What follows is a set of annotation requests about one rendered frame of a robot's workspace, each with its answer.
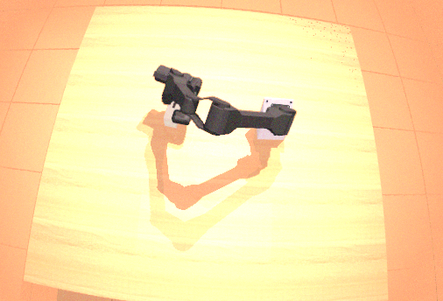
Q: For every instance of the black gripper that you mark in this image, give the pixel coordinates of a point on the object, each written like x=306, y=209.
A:
x=177, y=116

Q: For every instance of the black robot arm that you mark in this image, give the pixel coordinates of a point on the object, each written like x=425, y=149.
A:
x=222, y=117

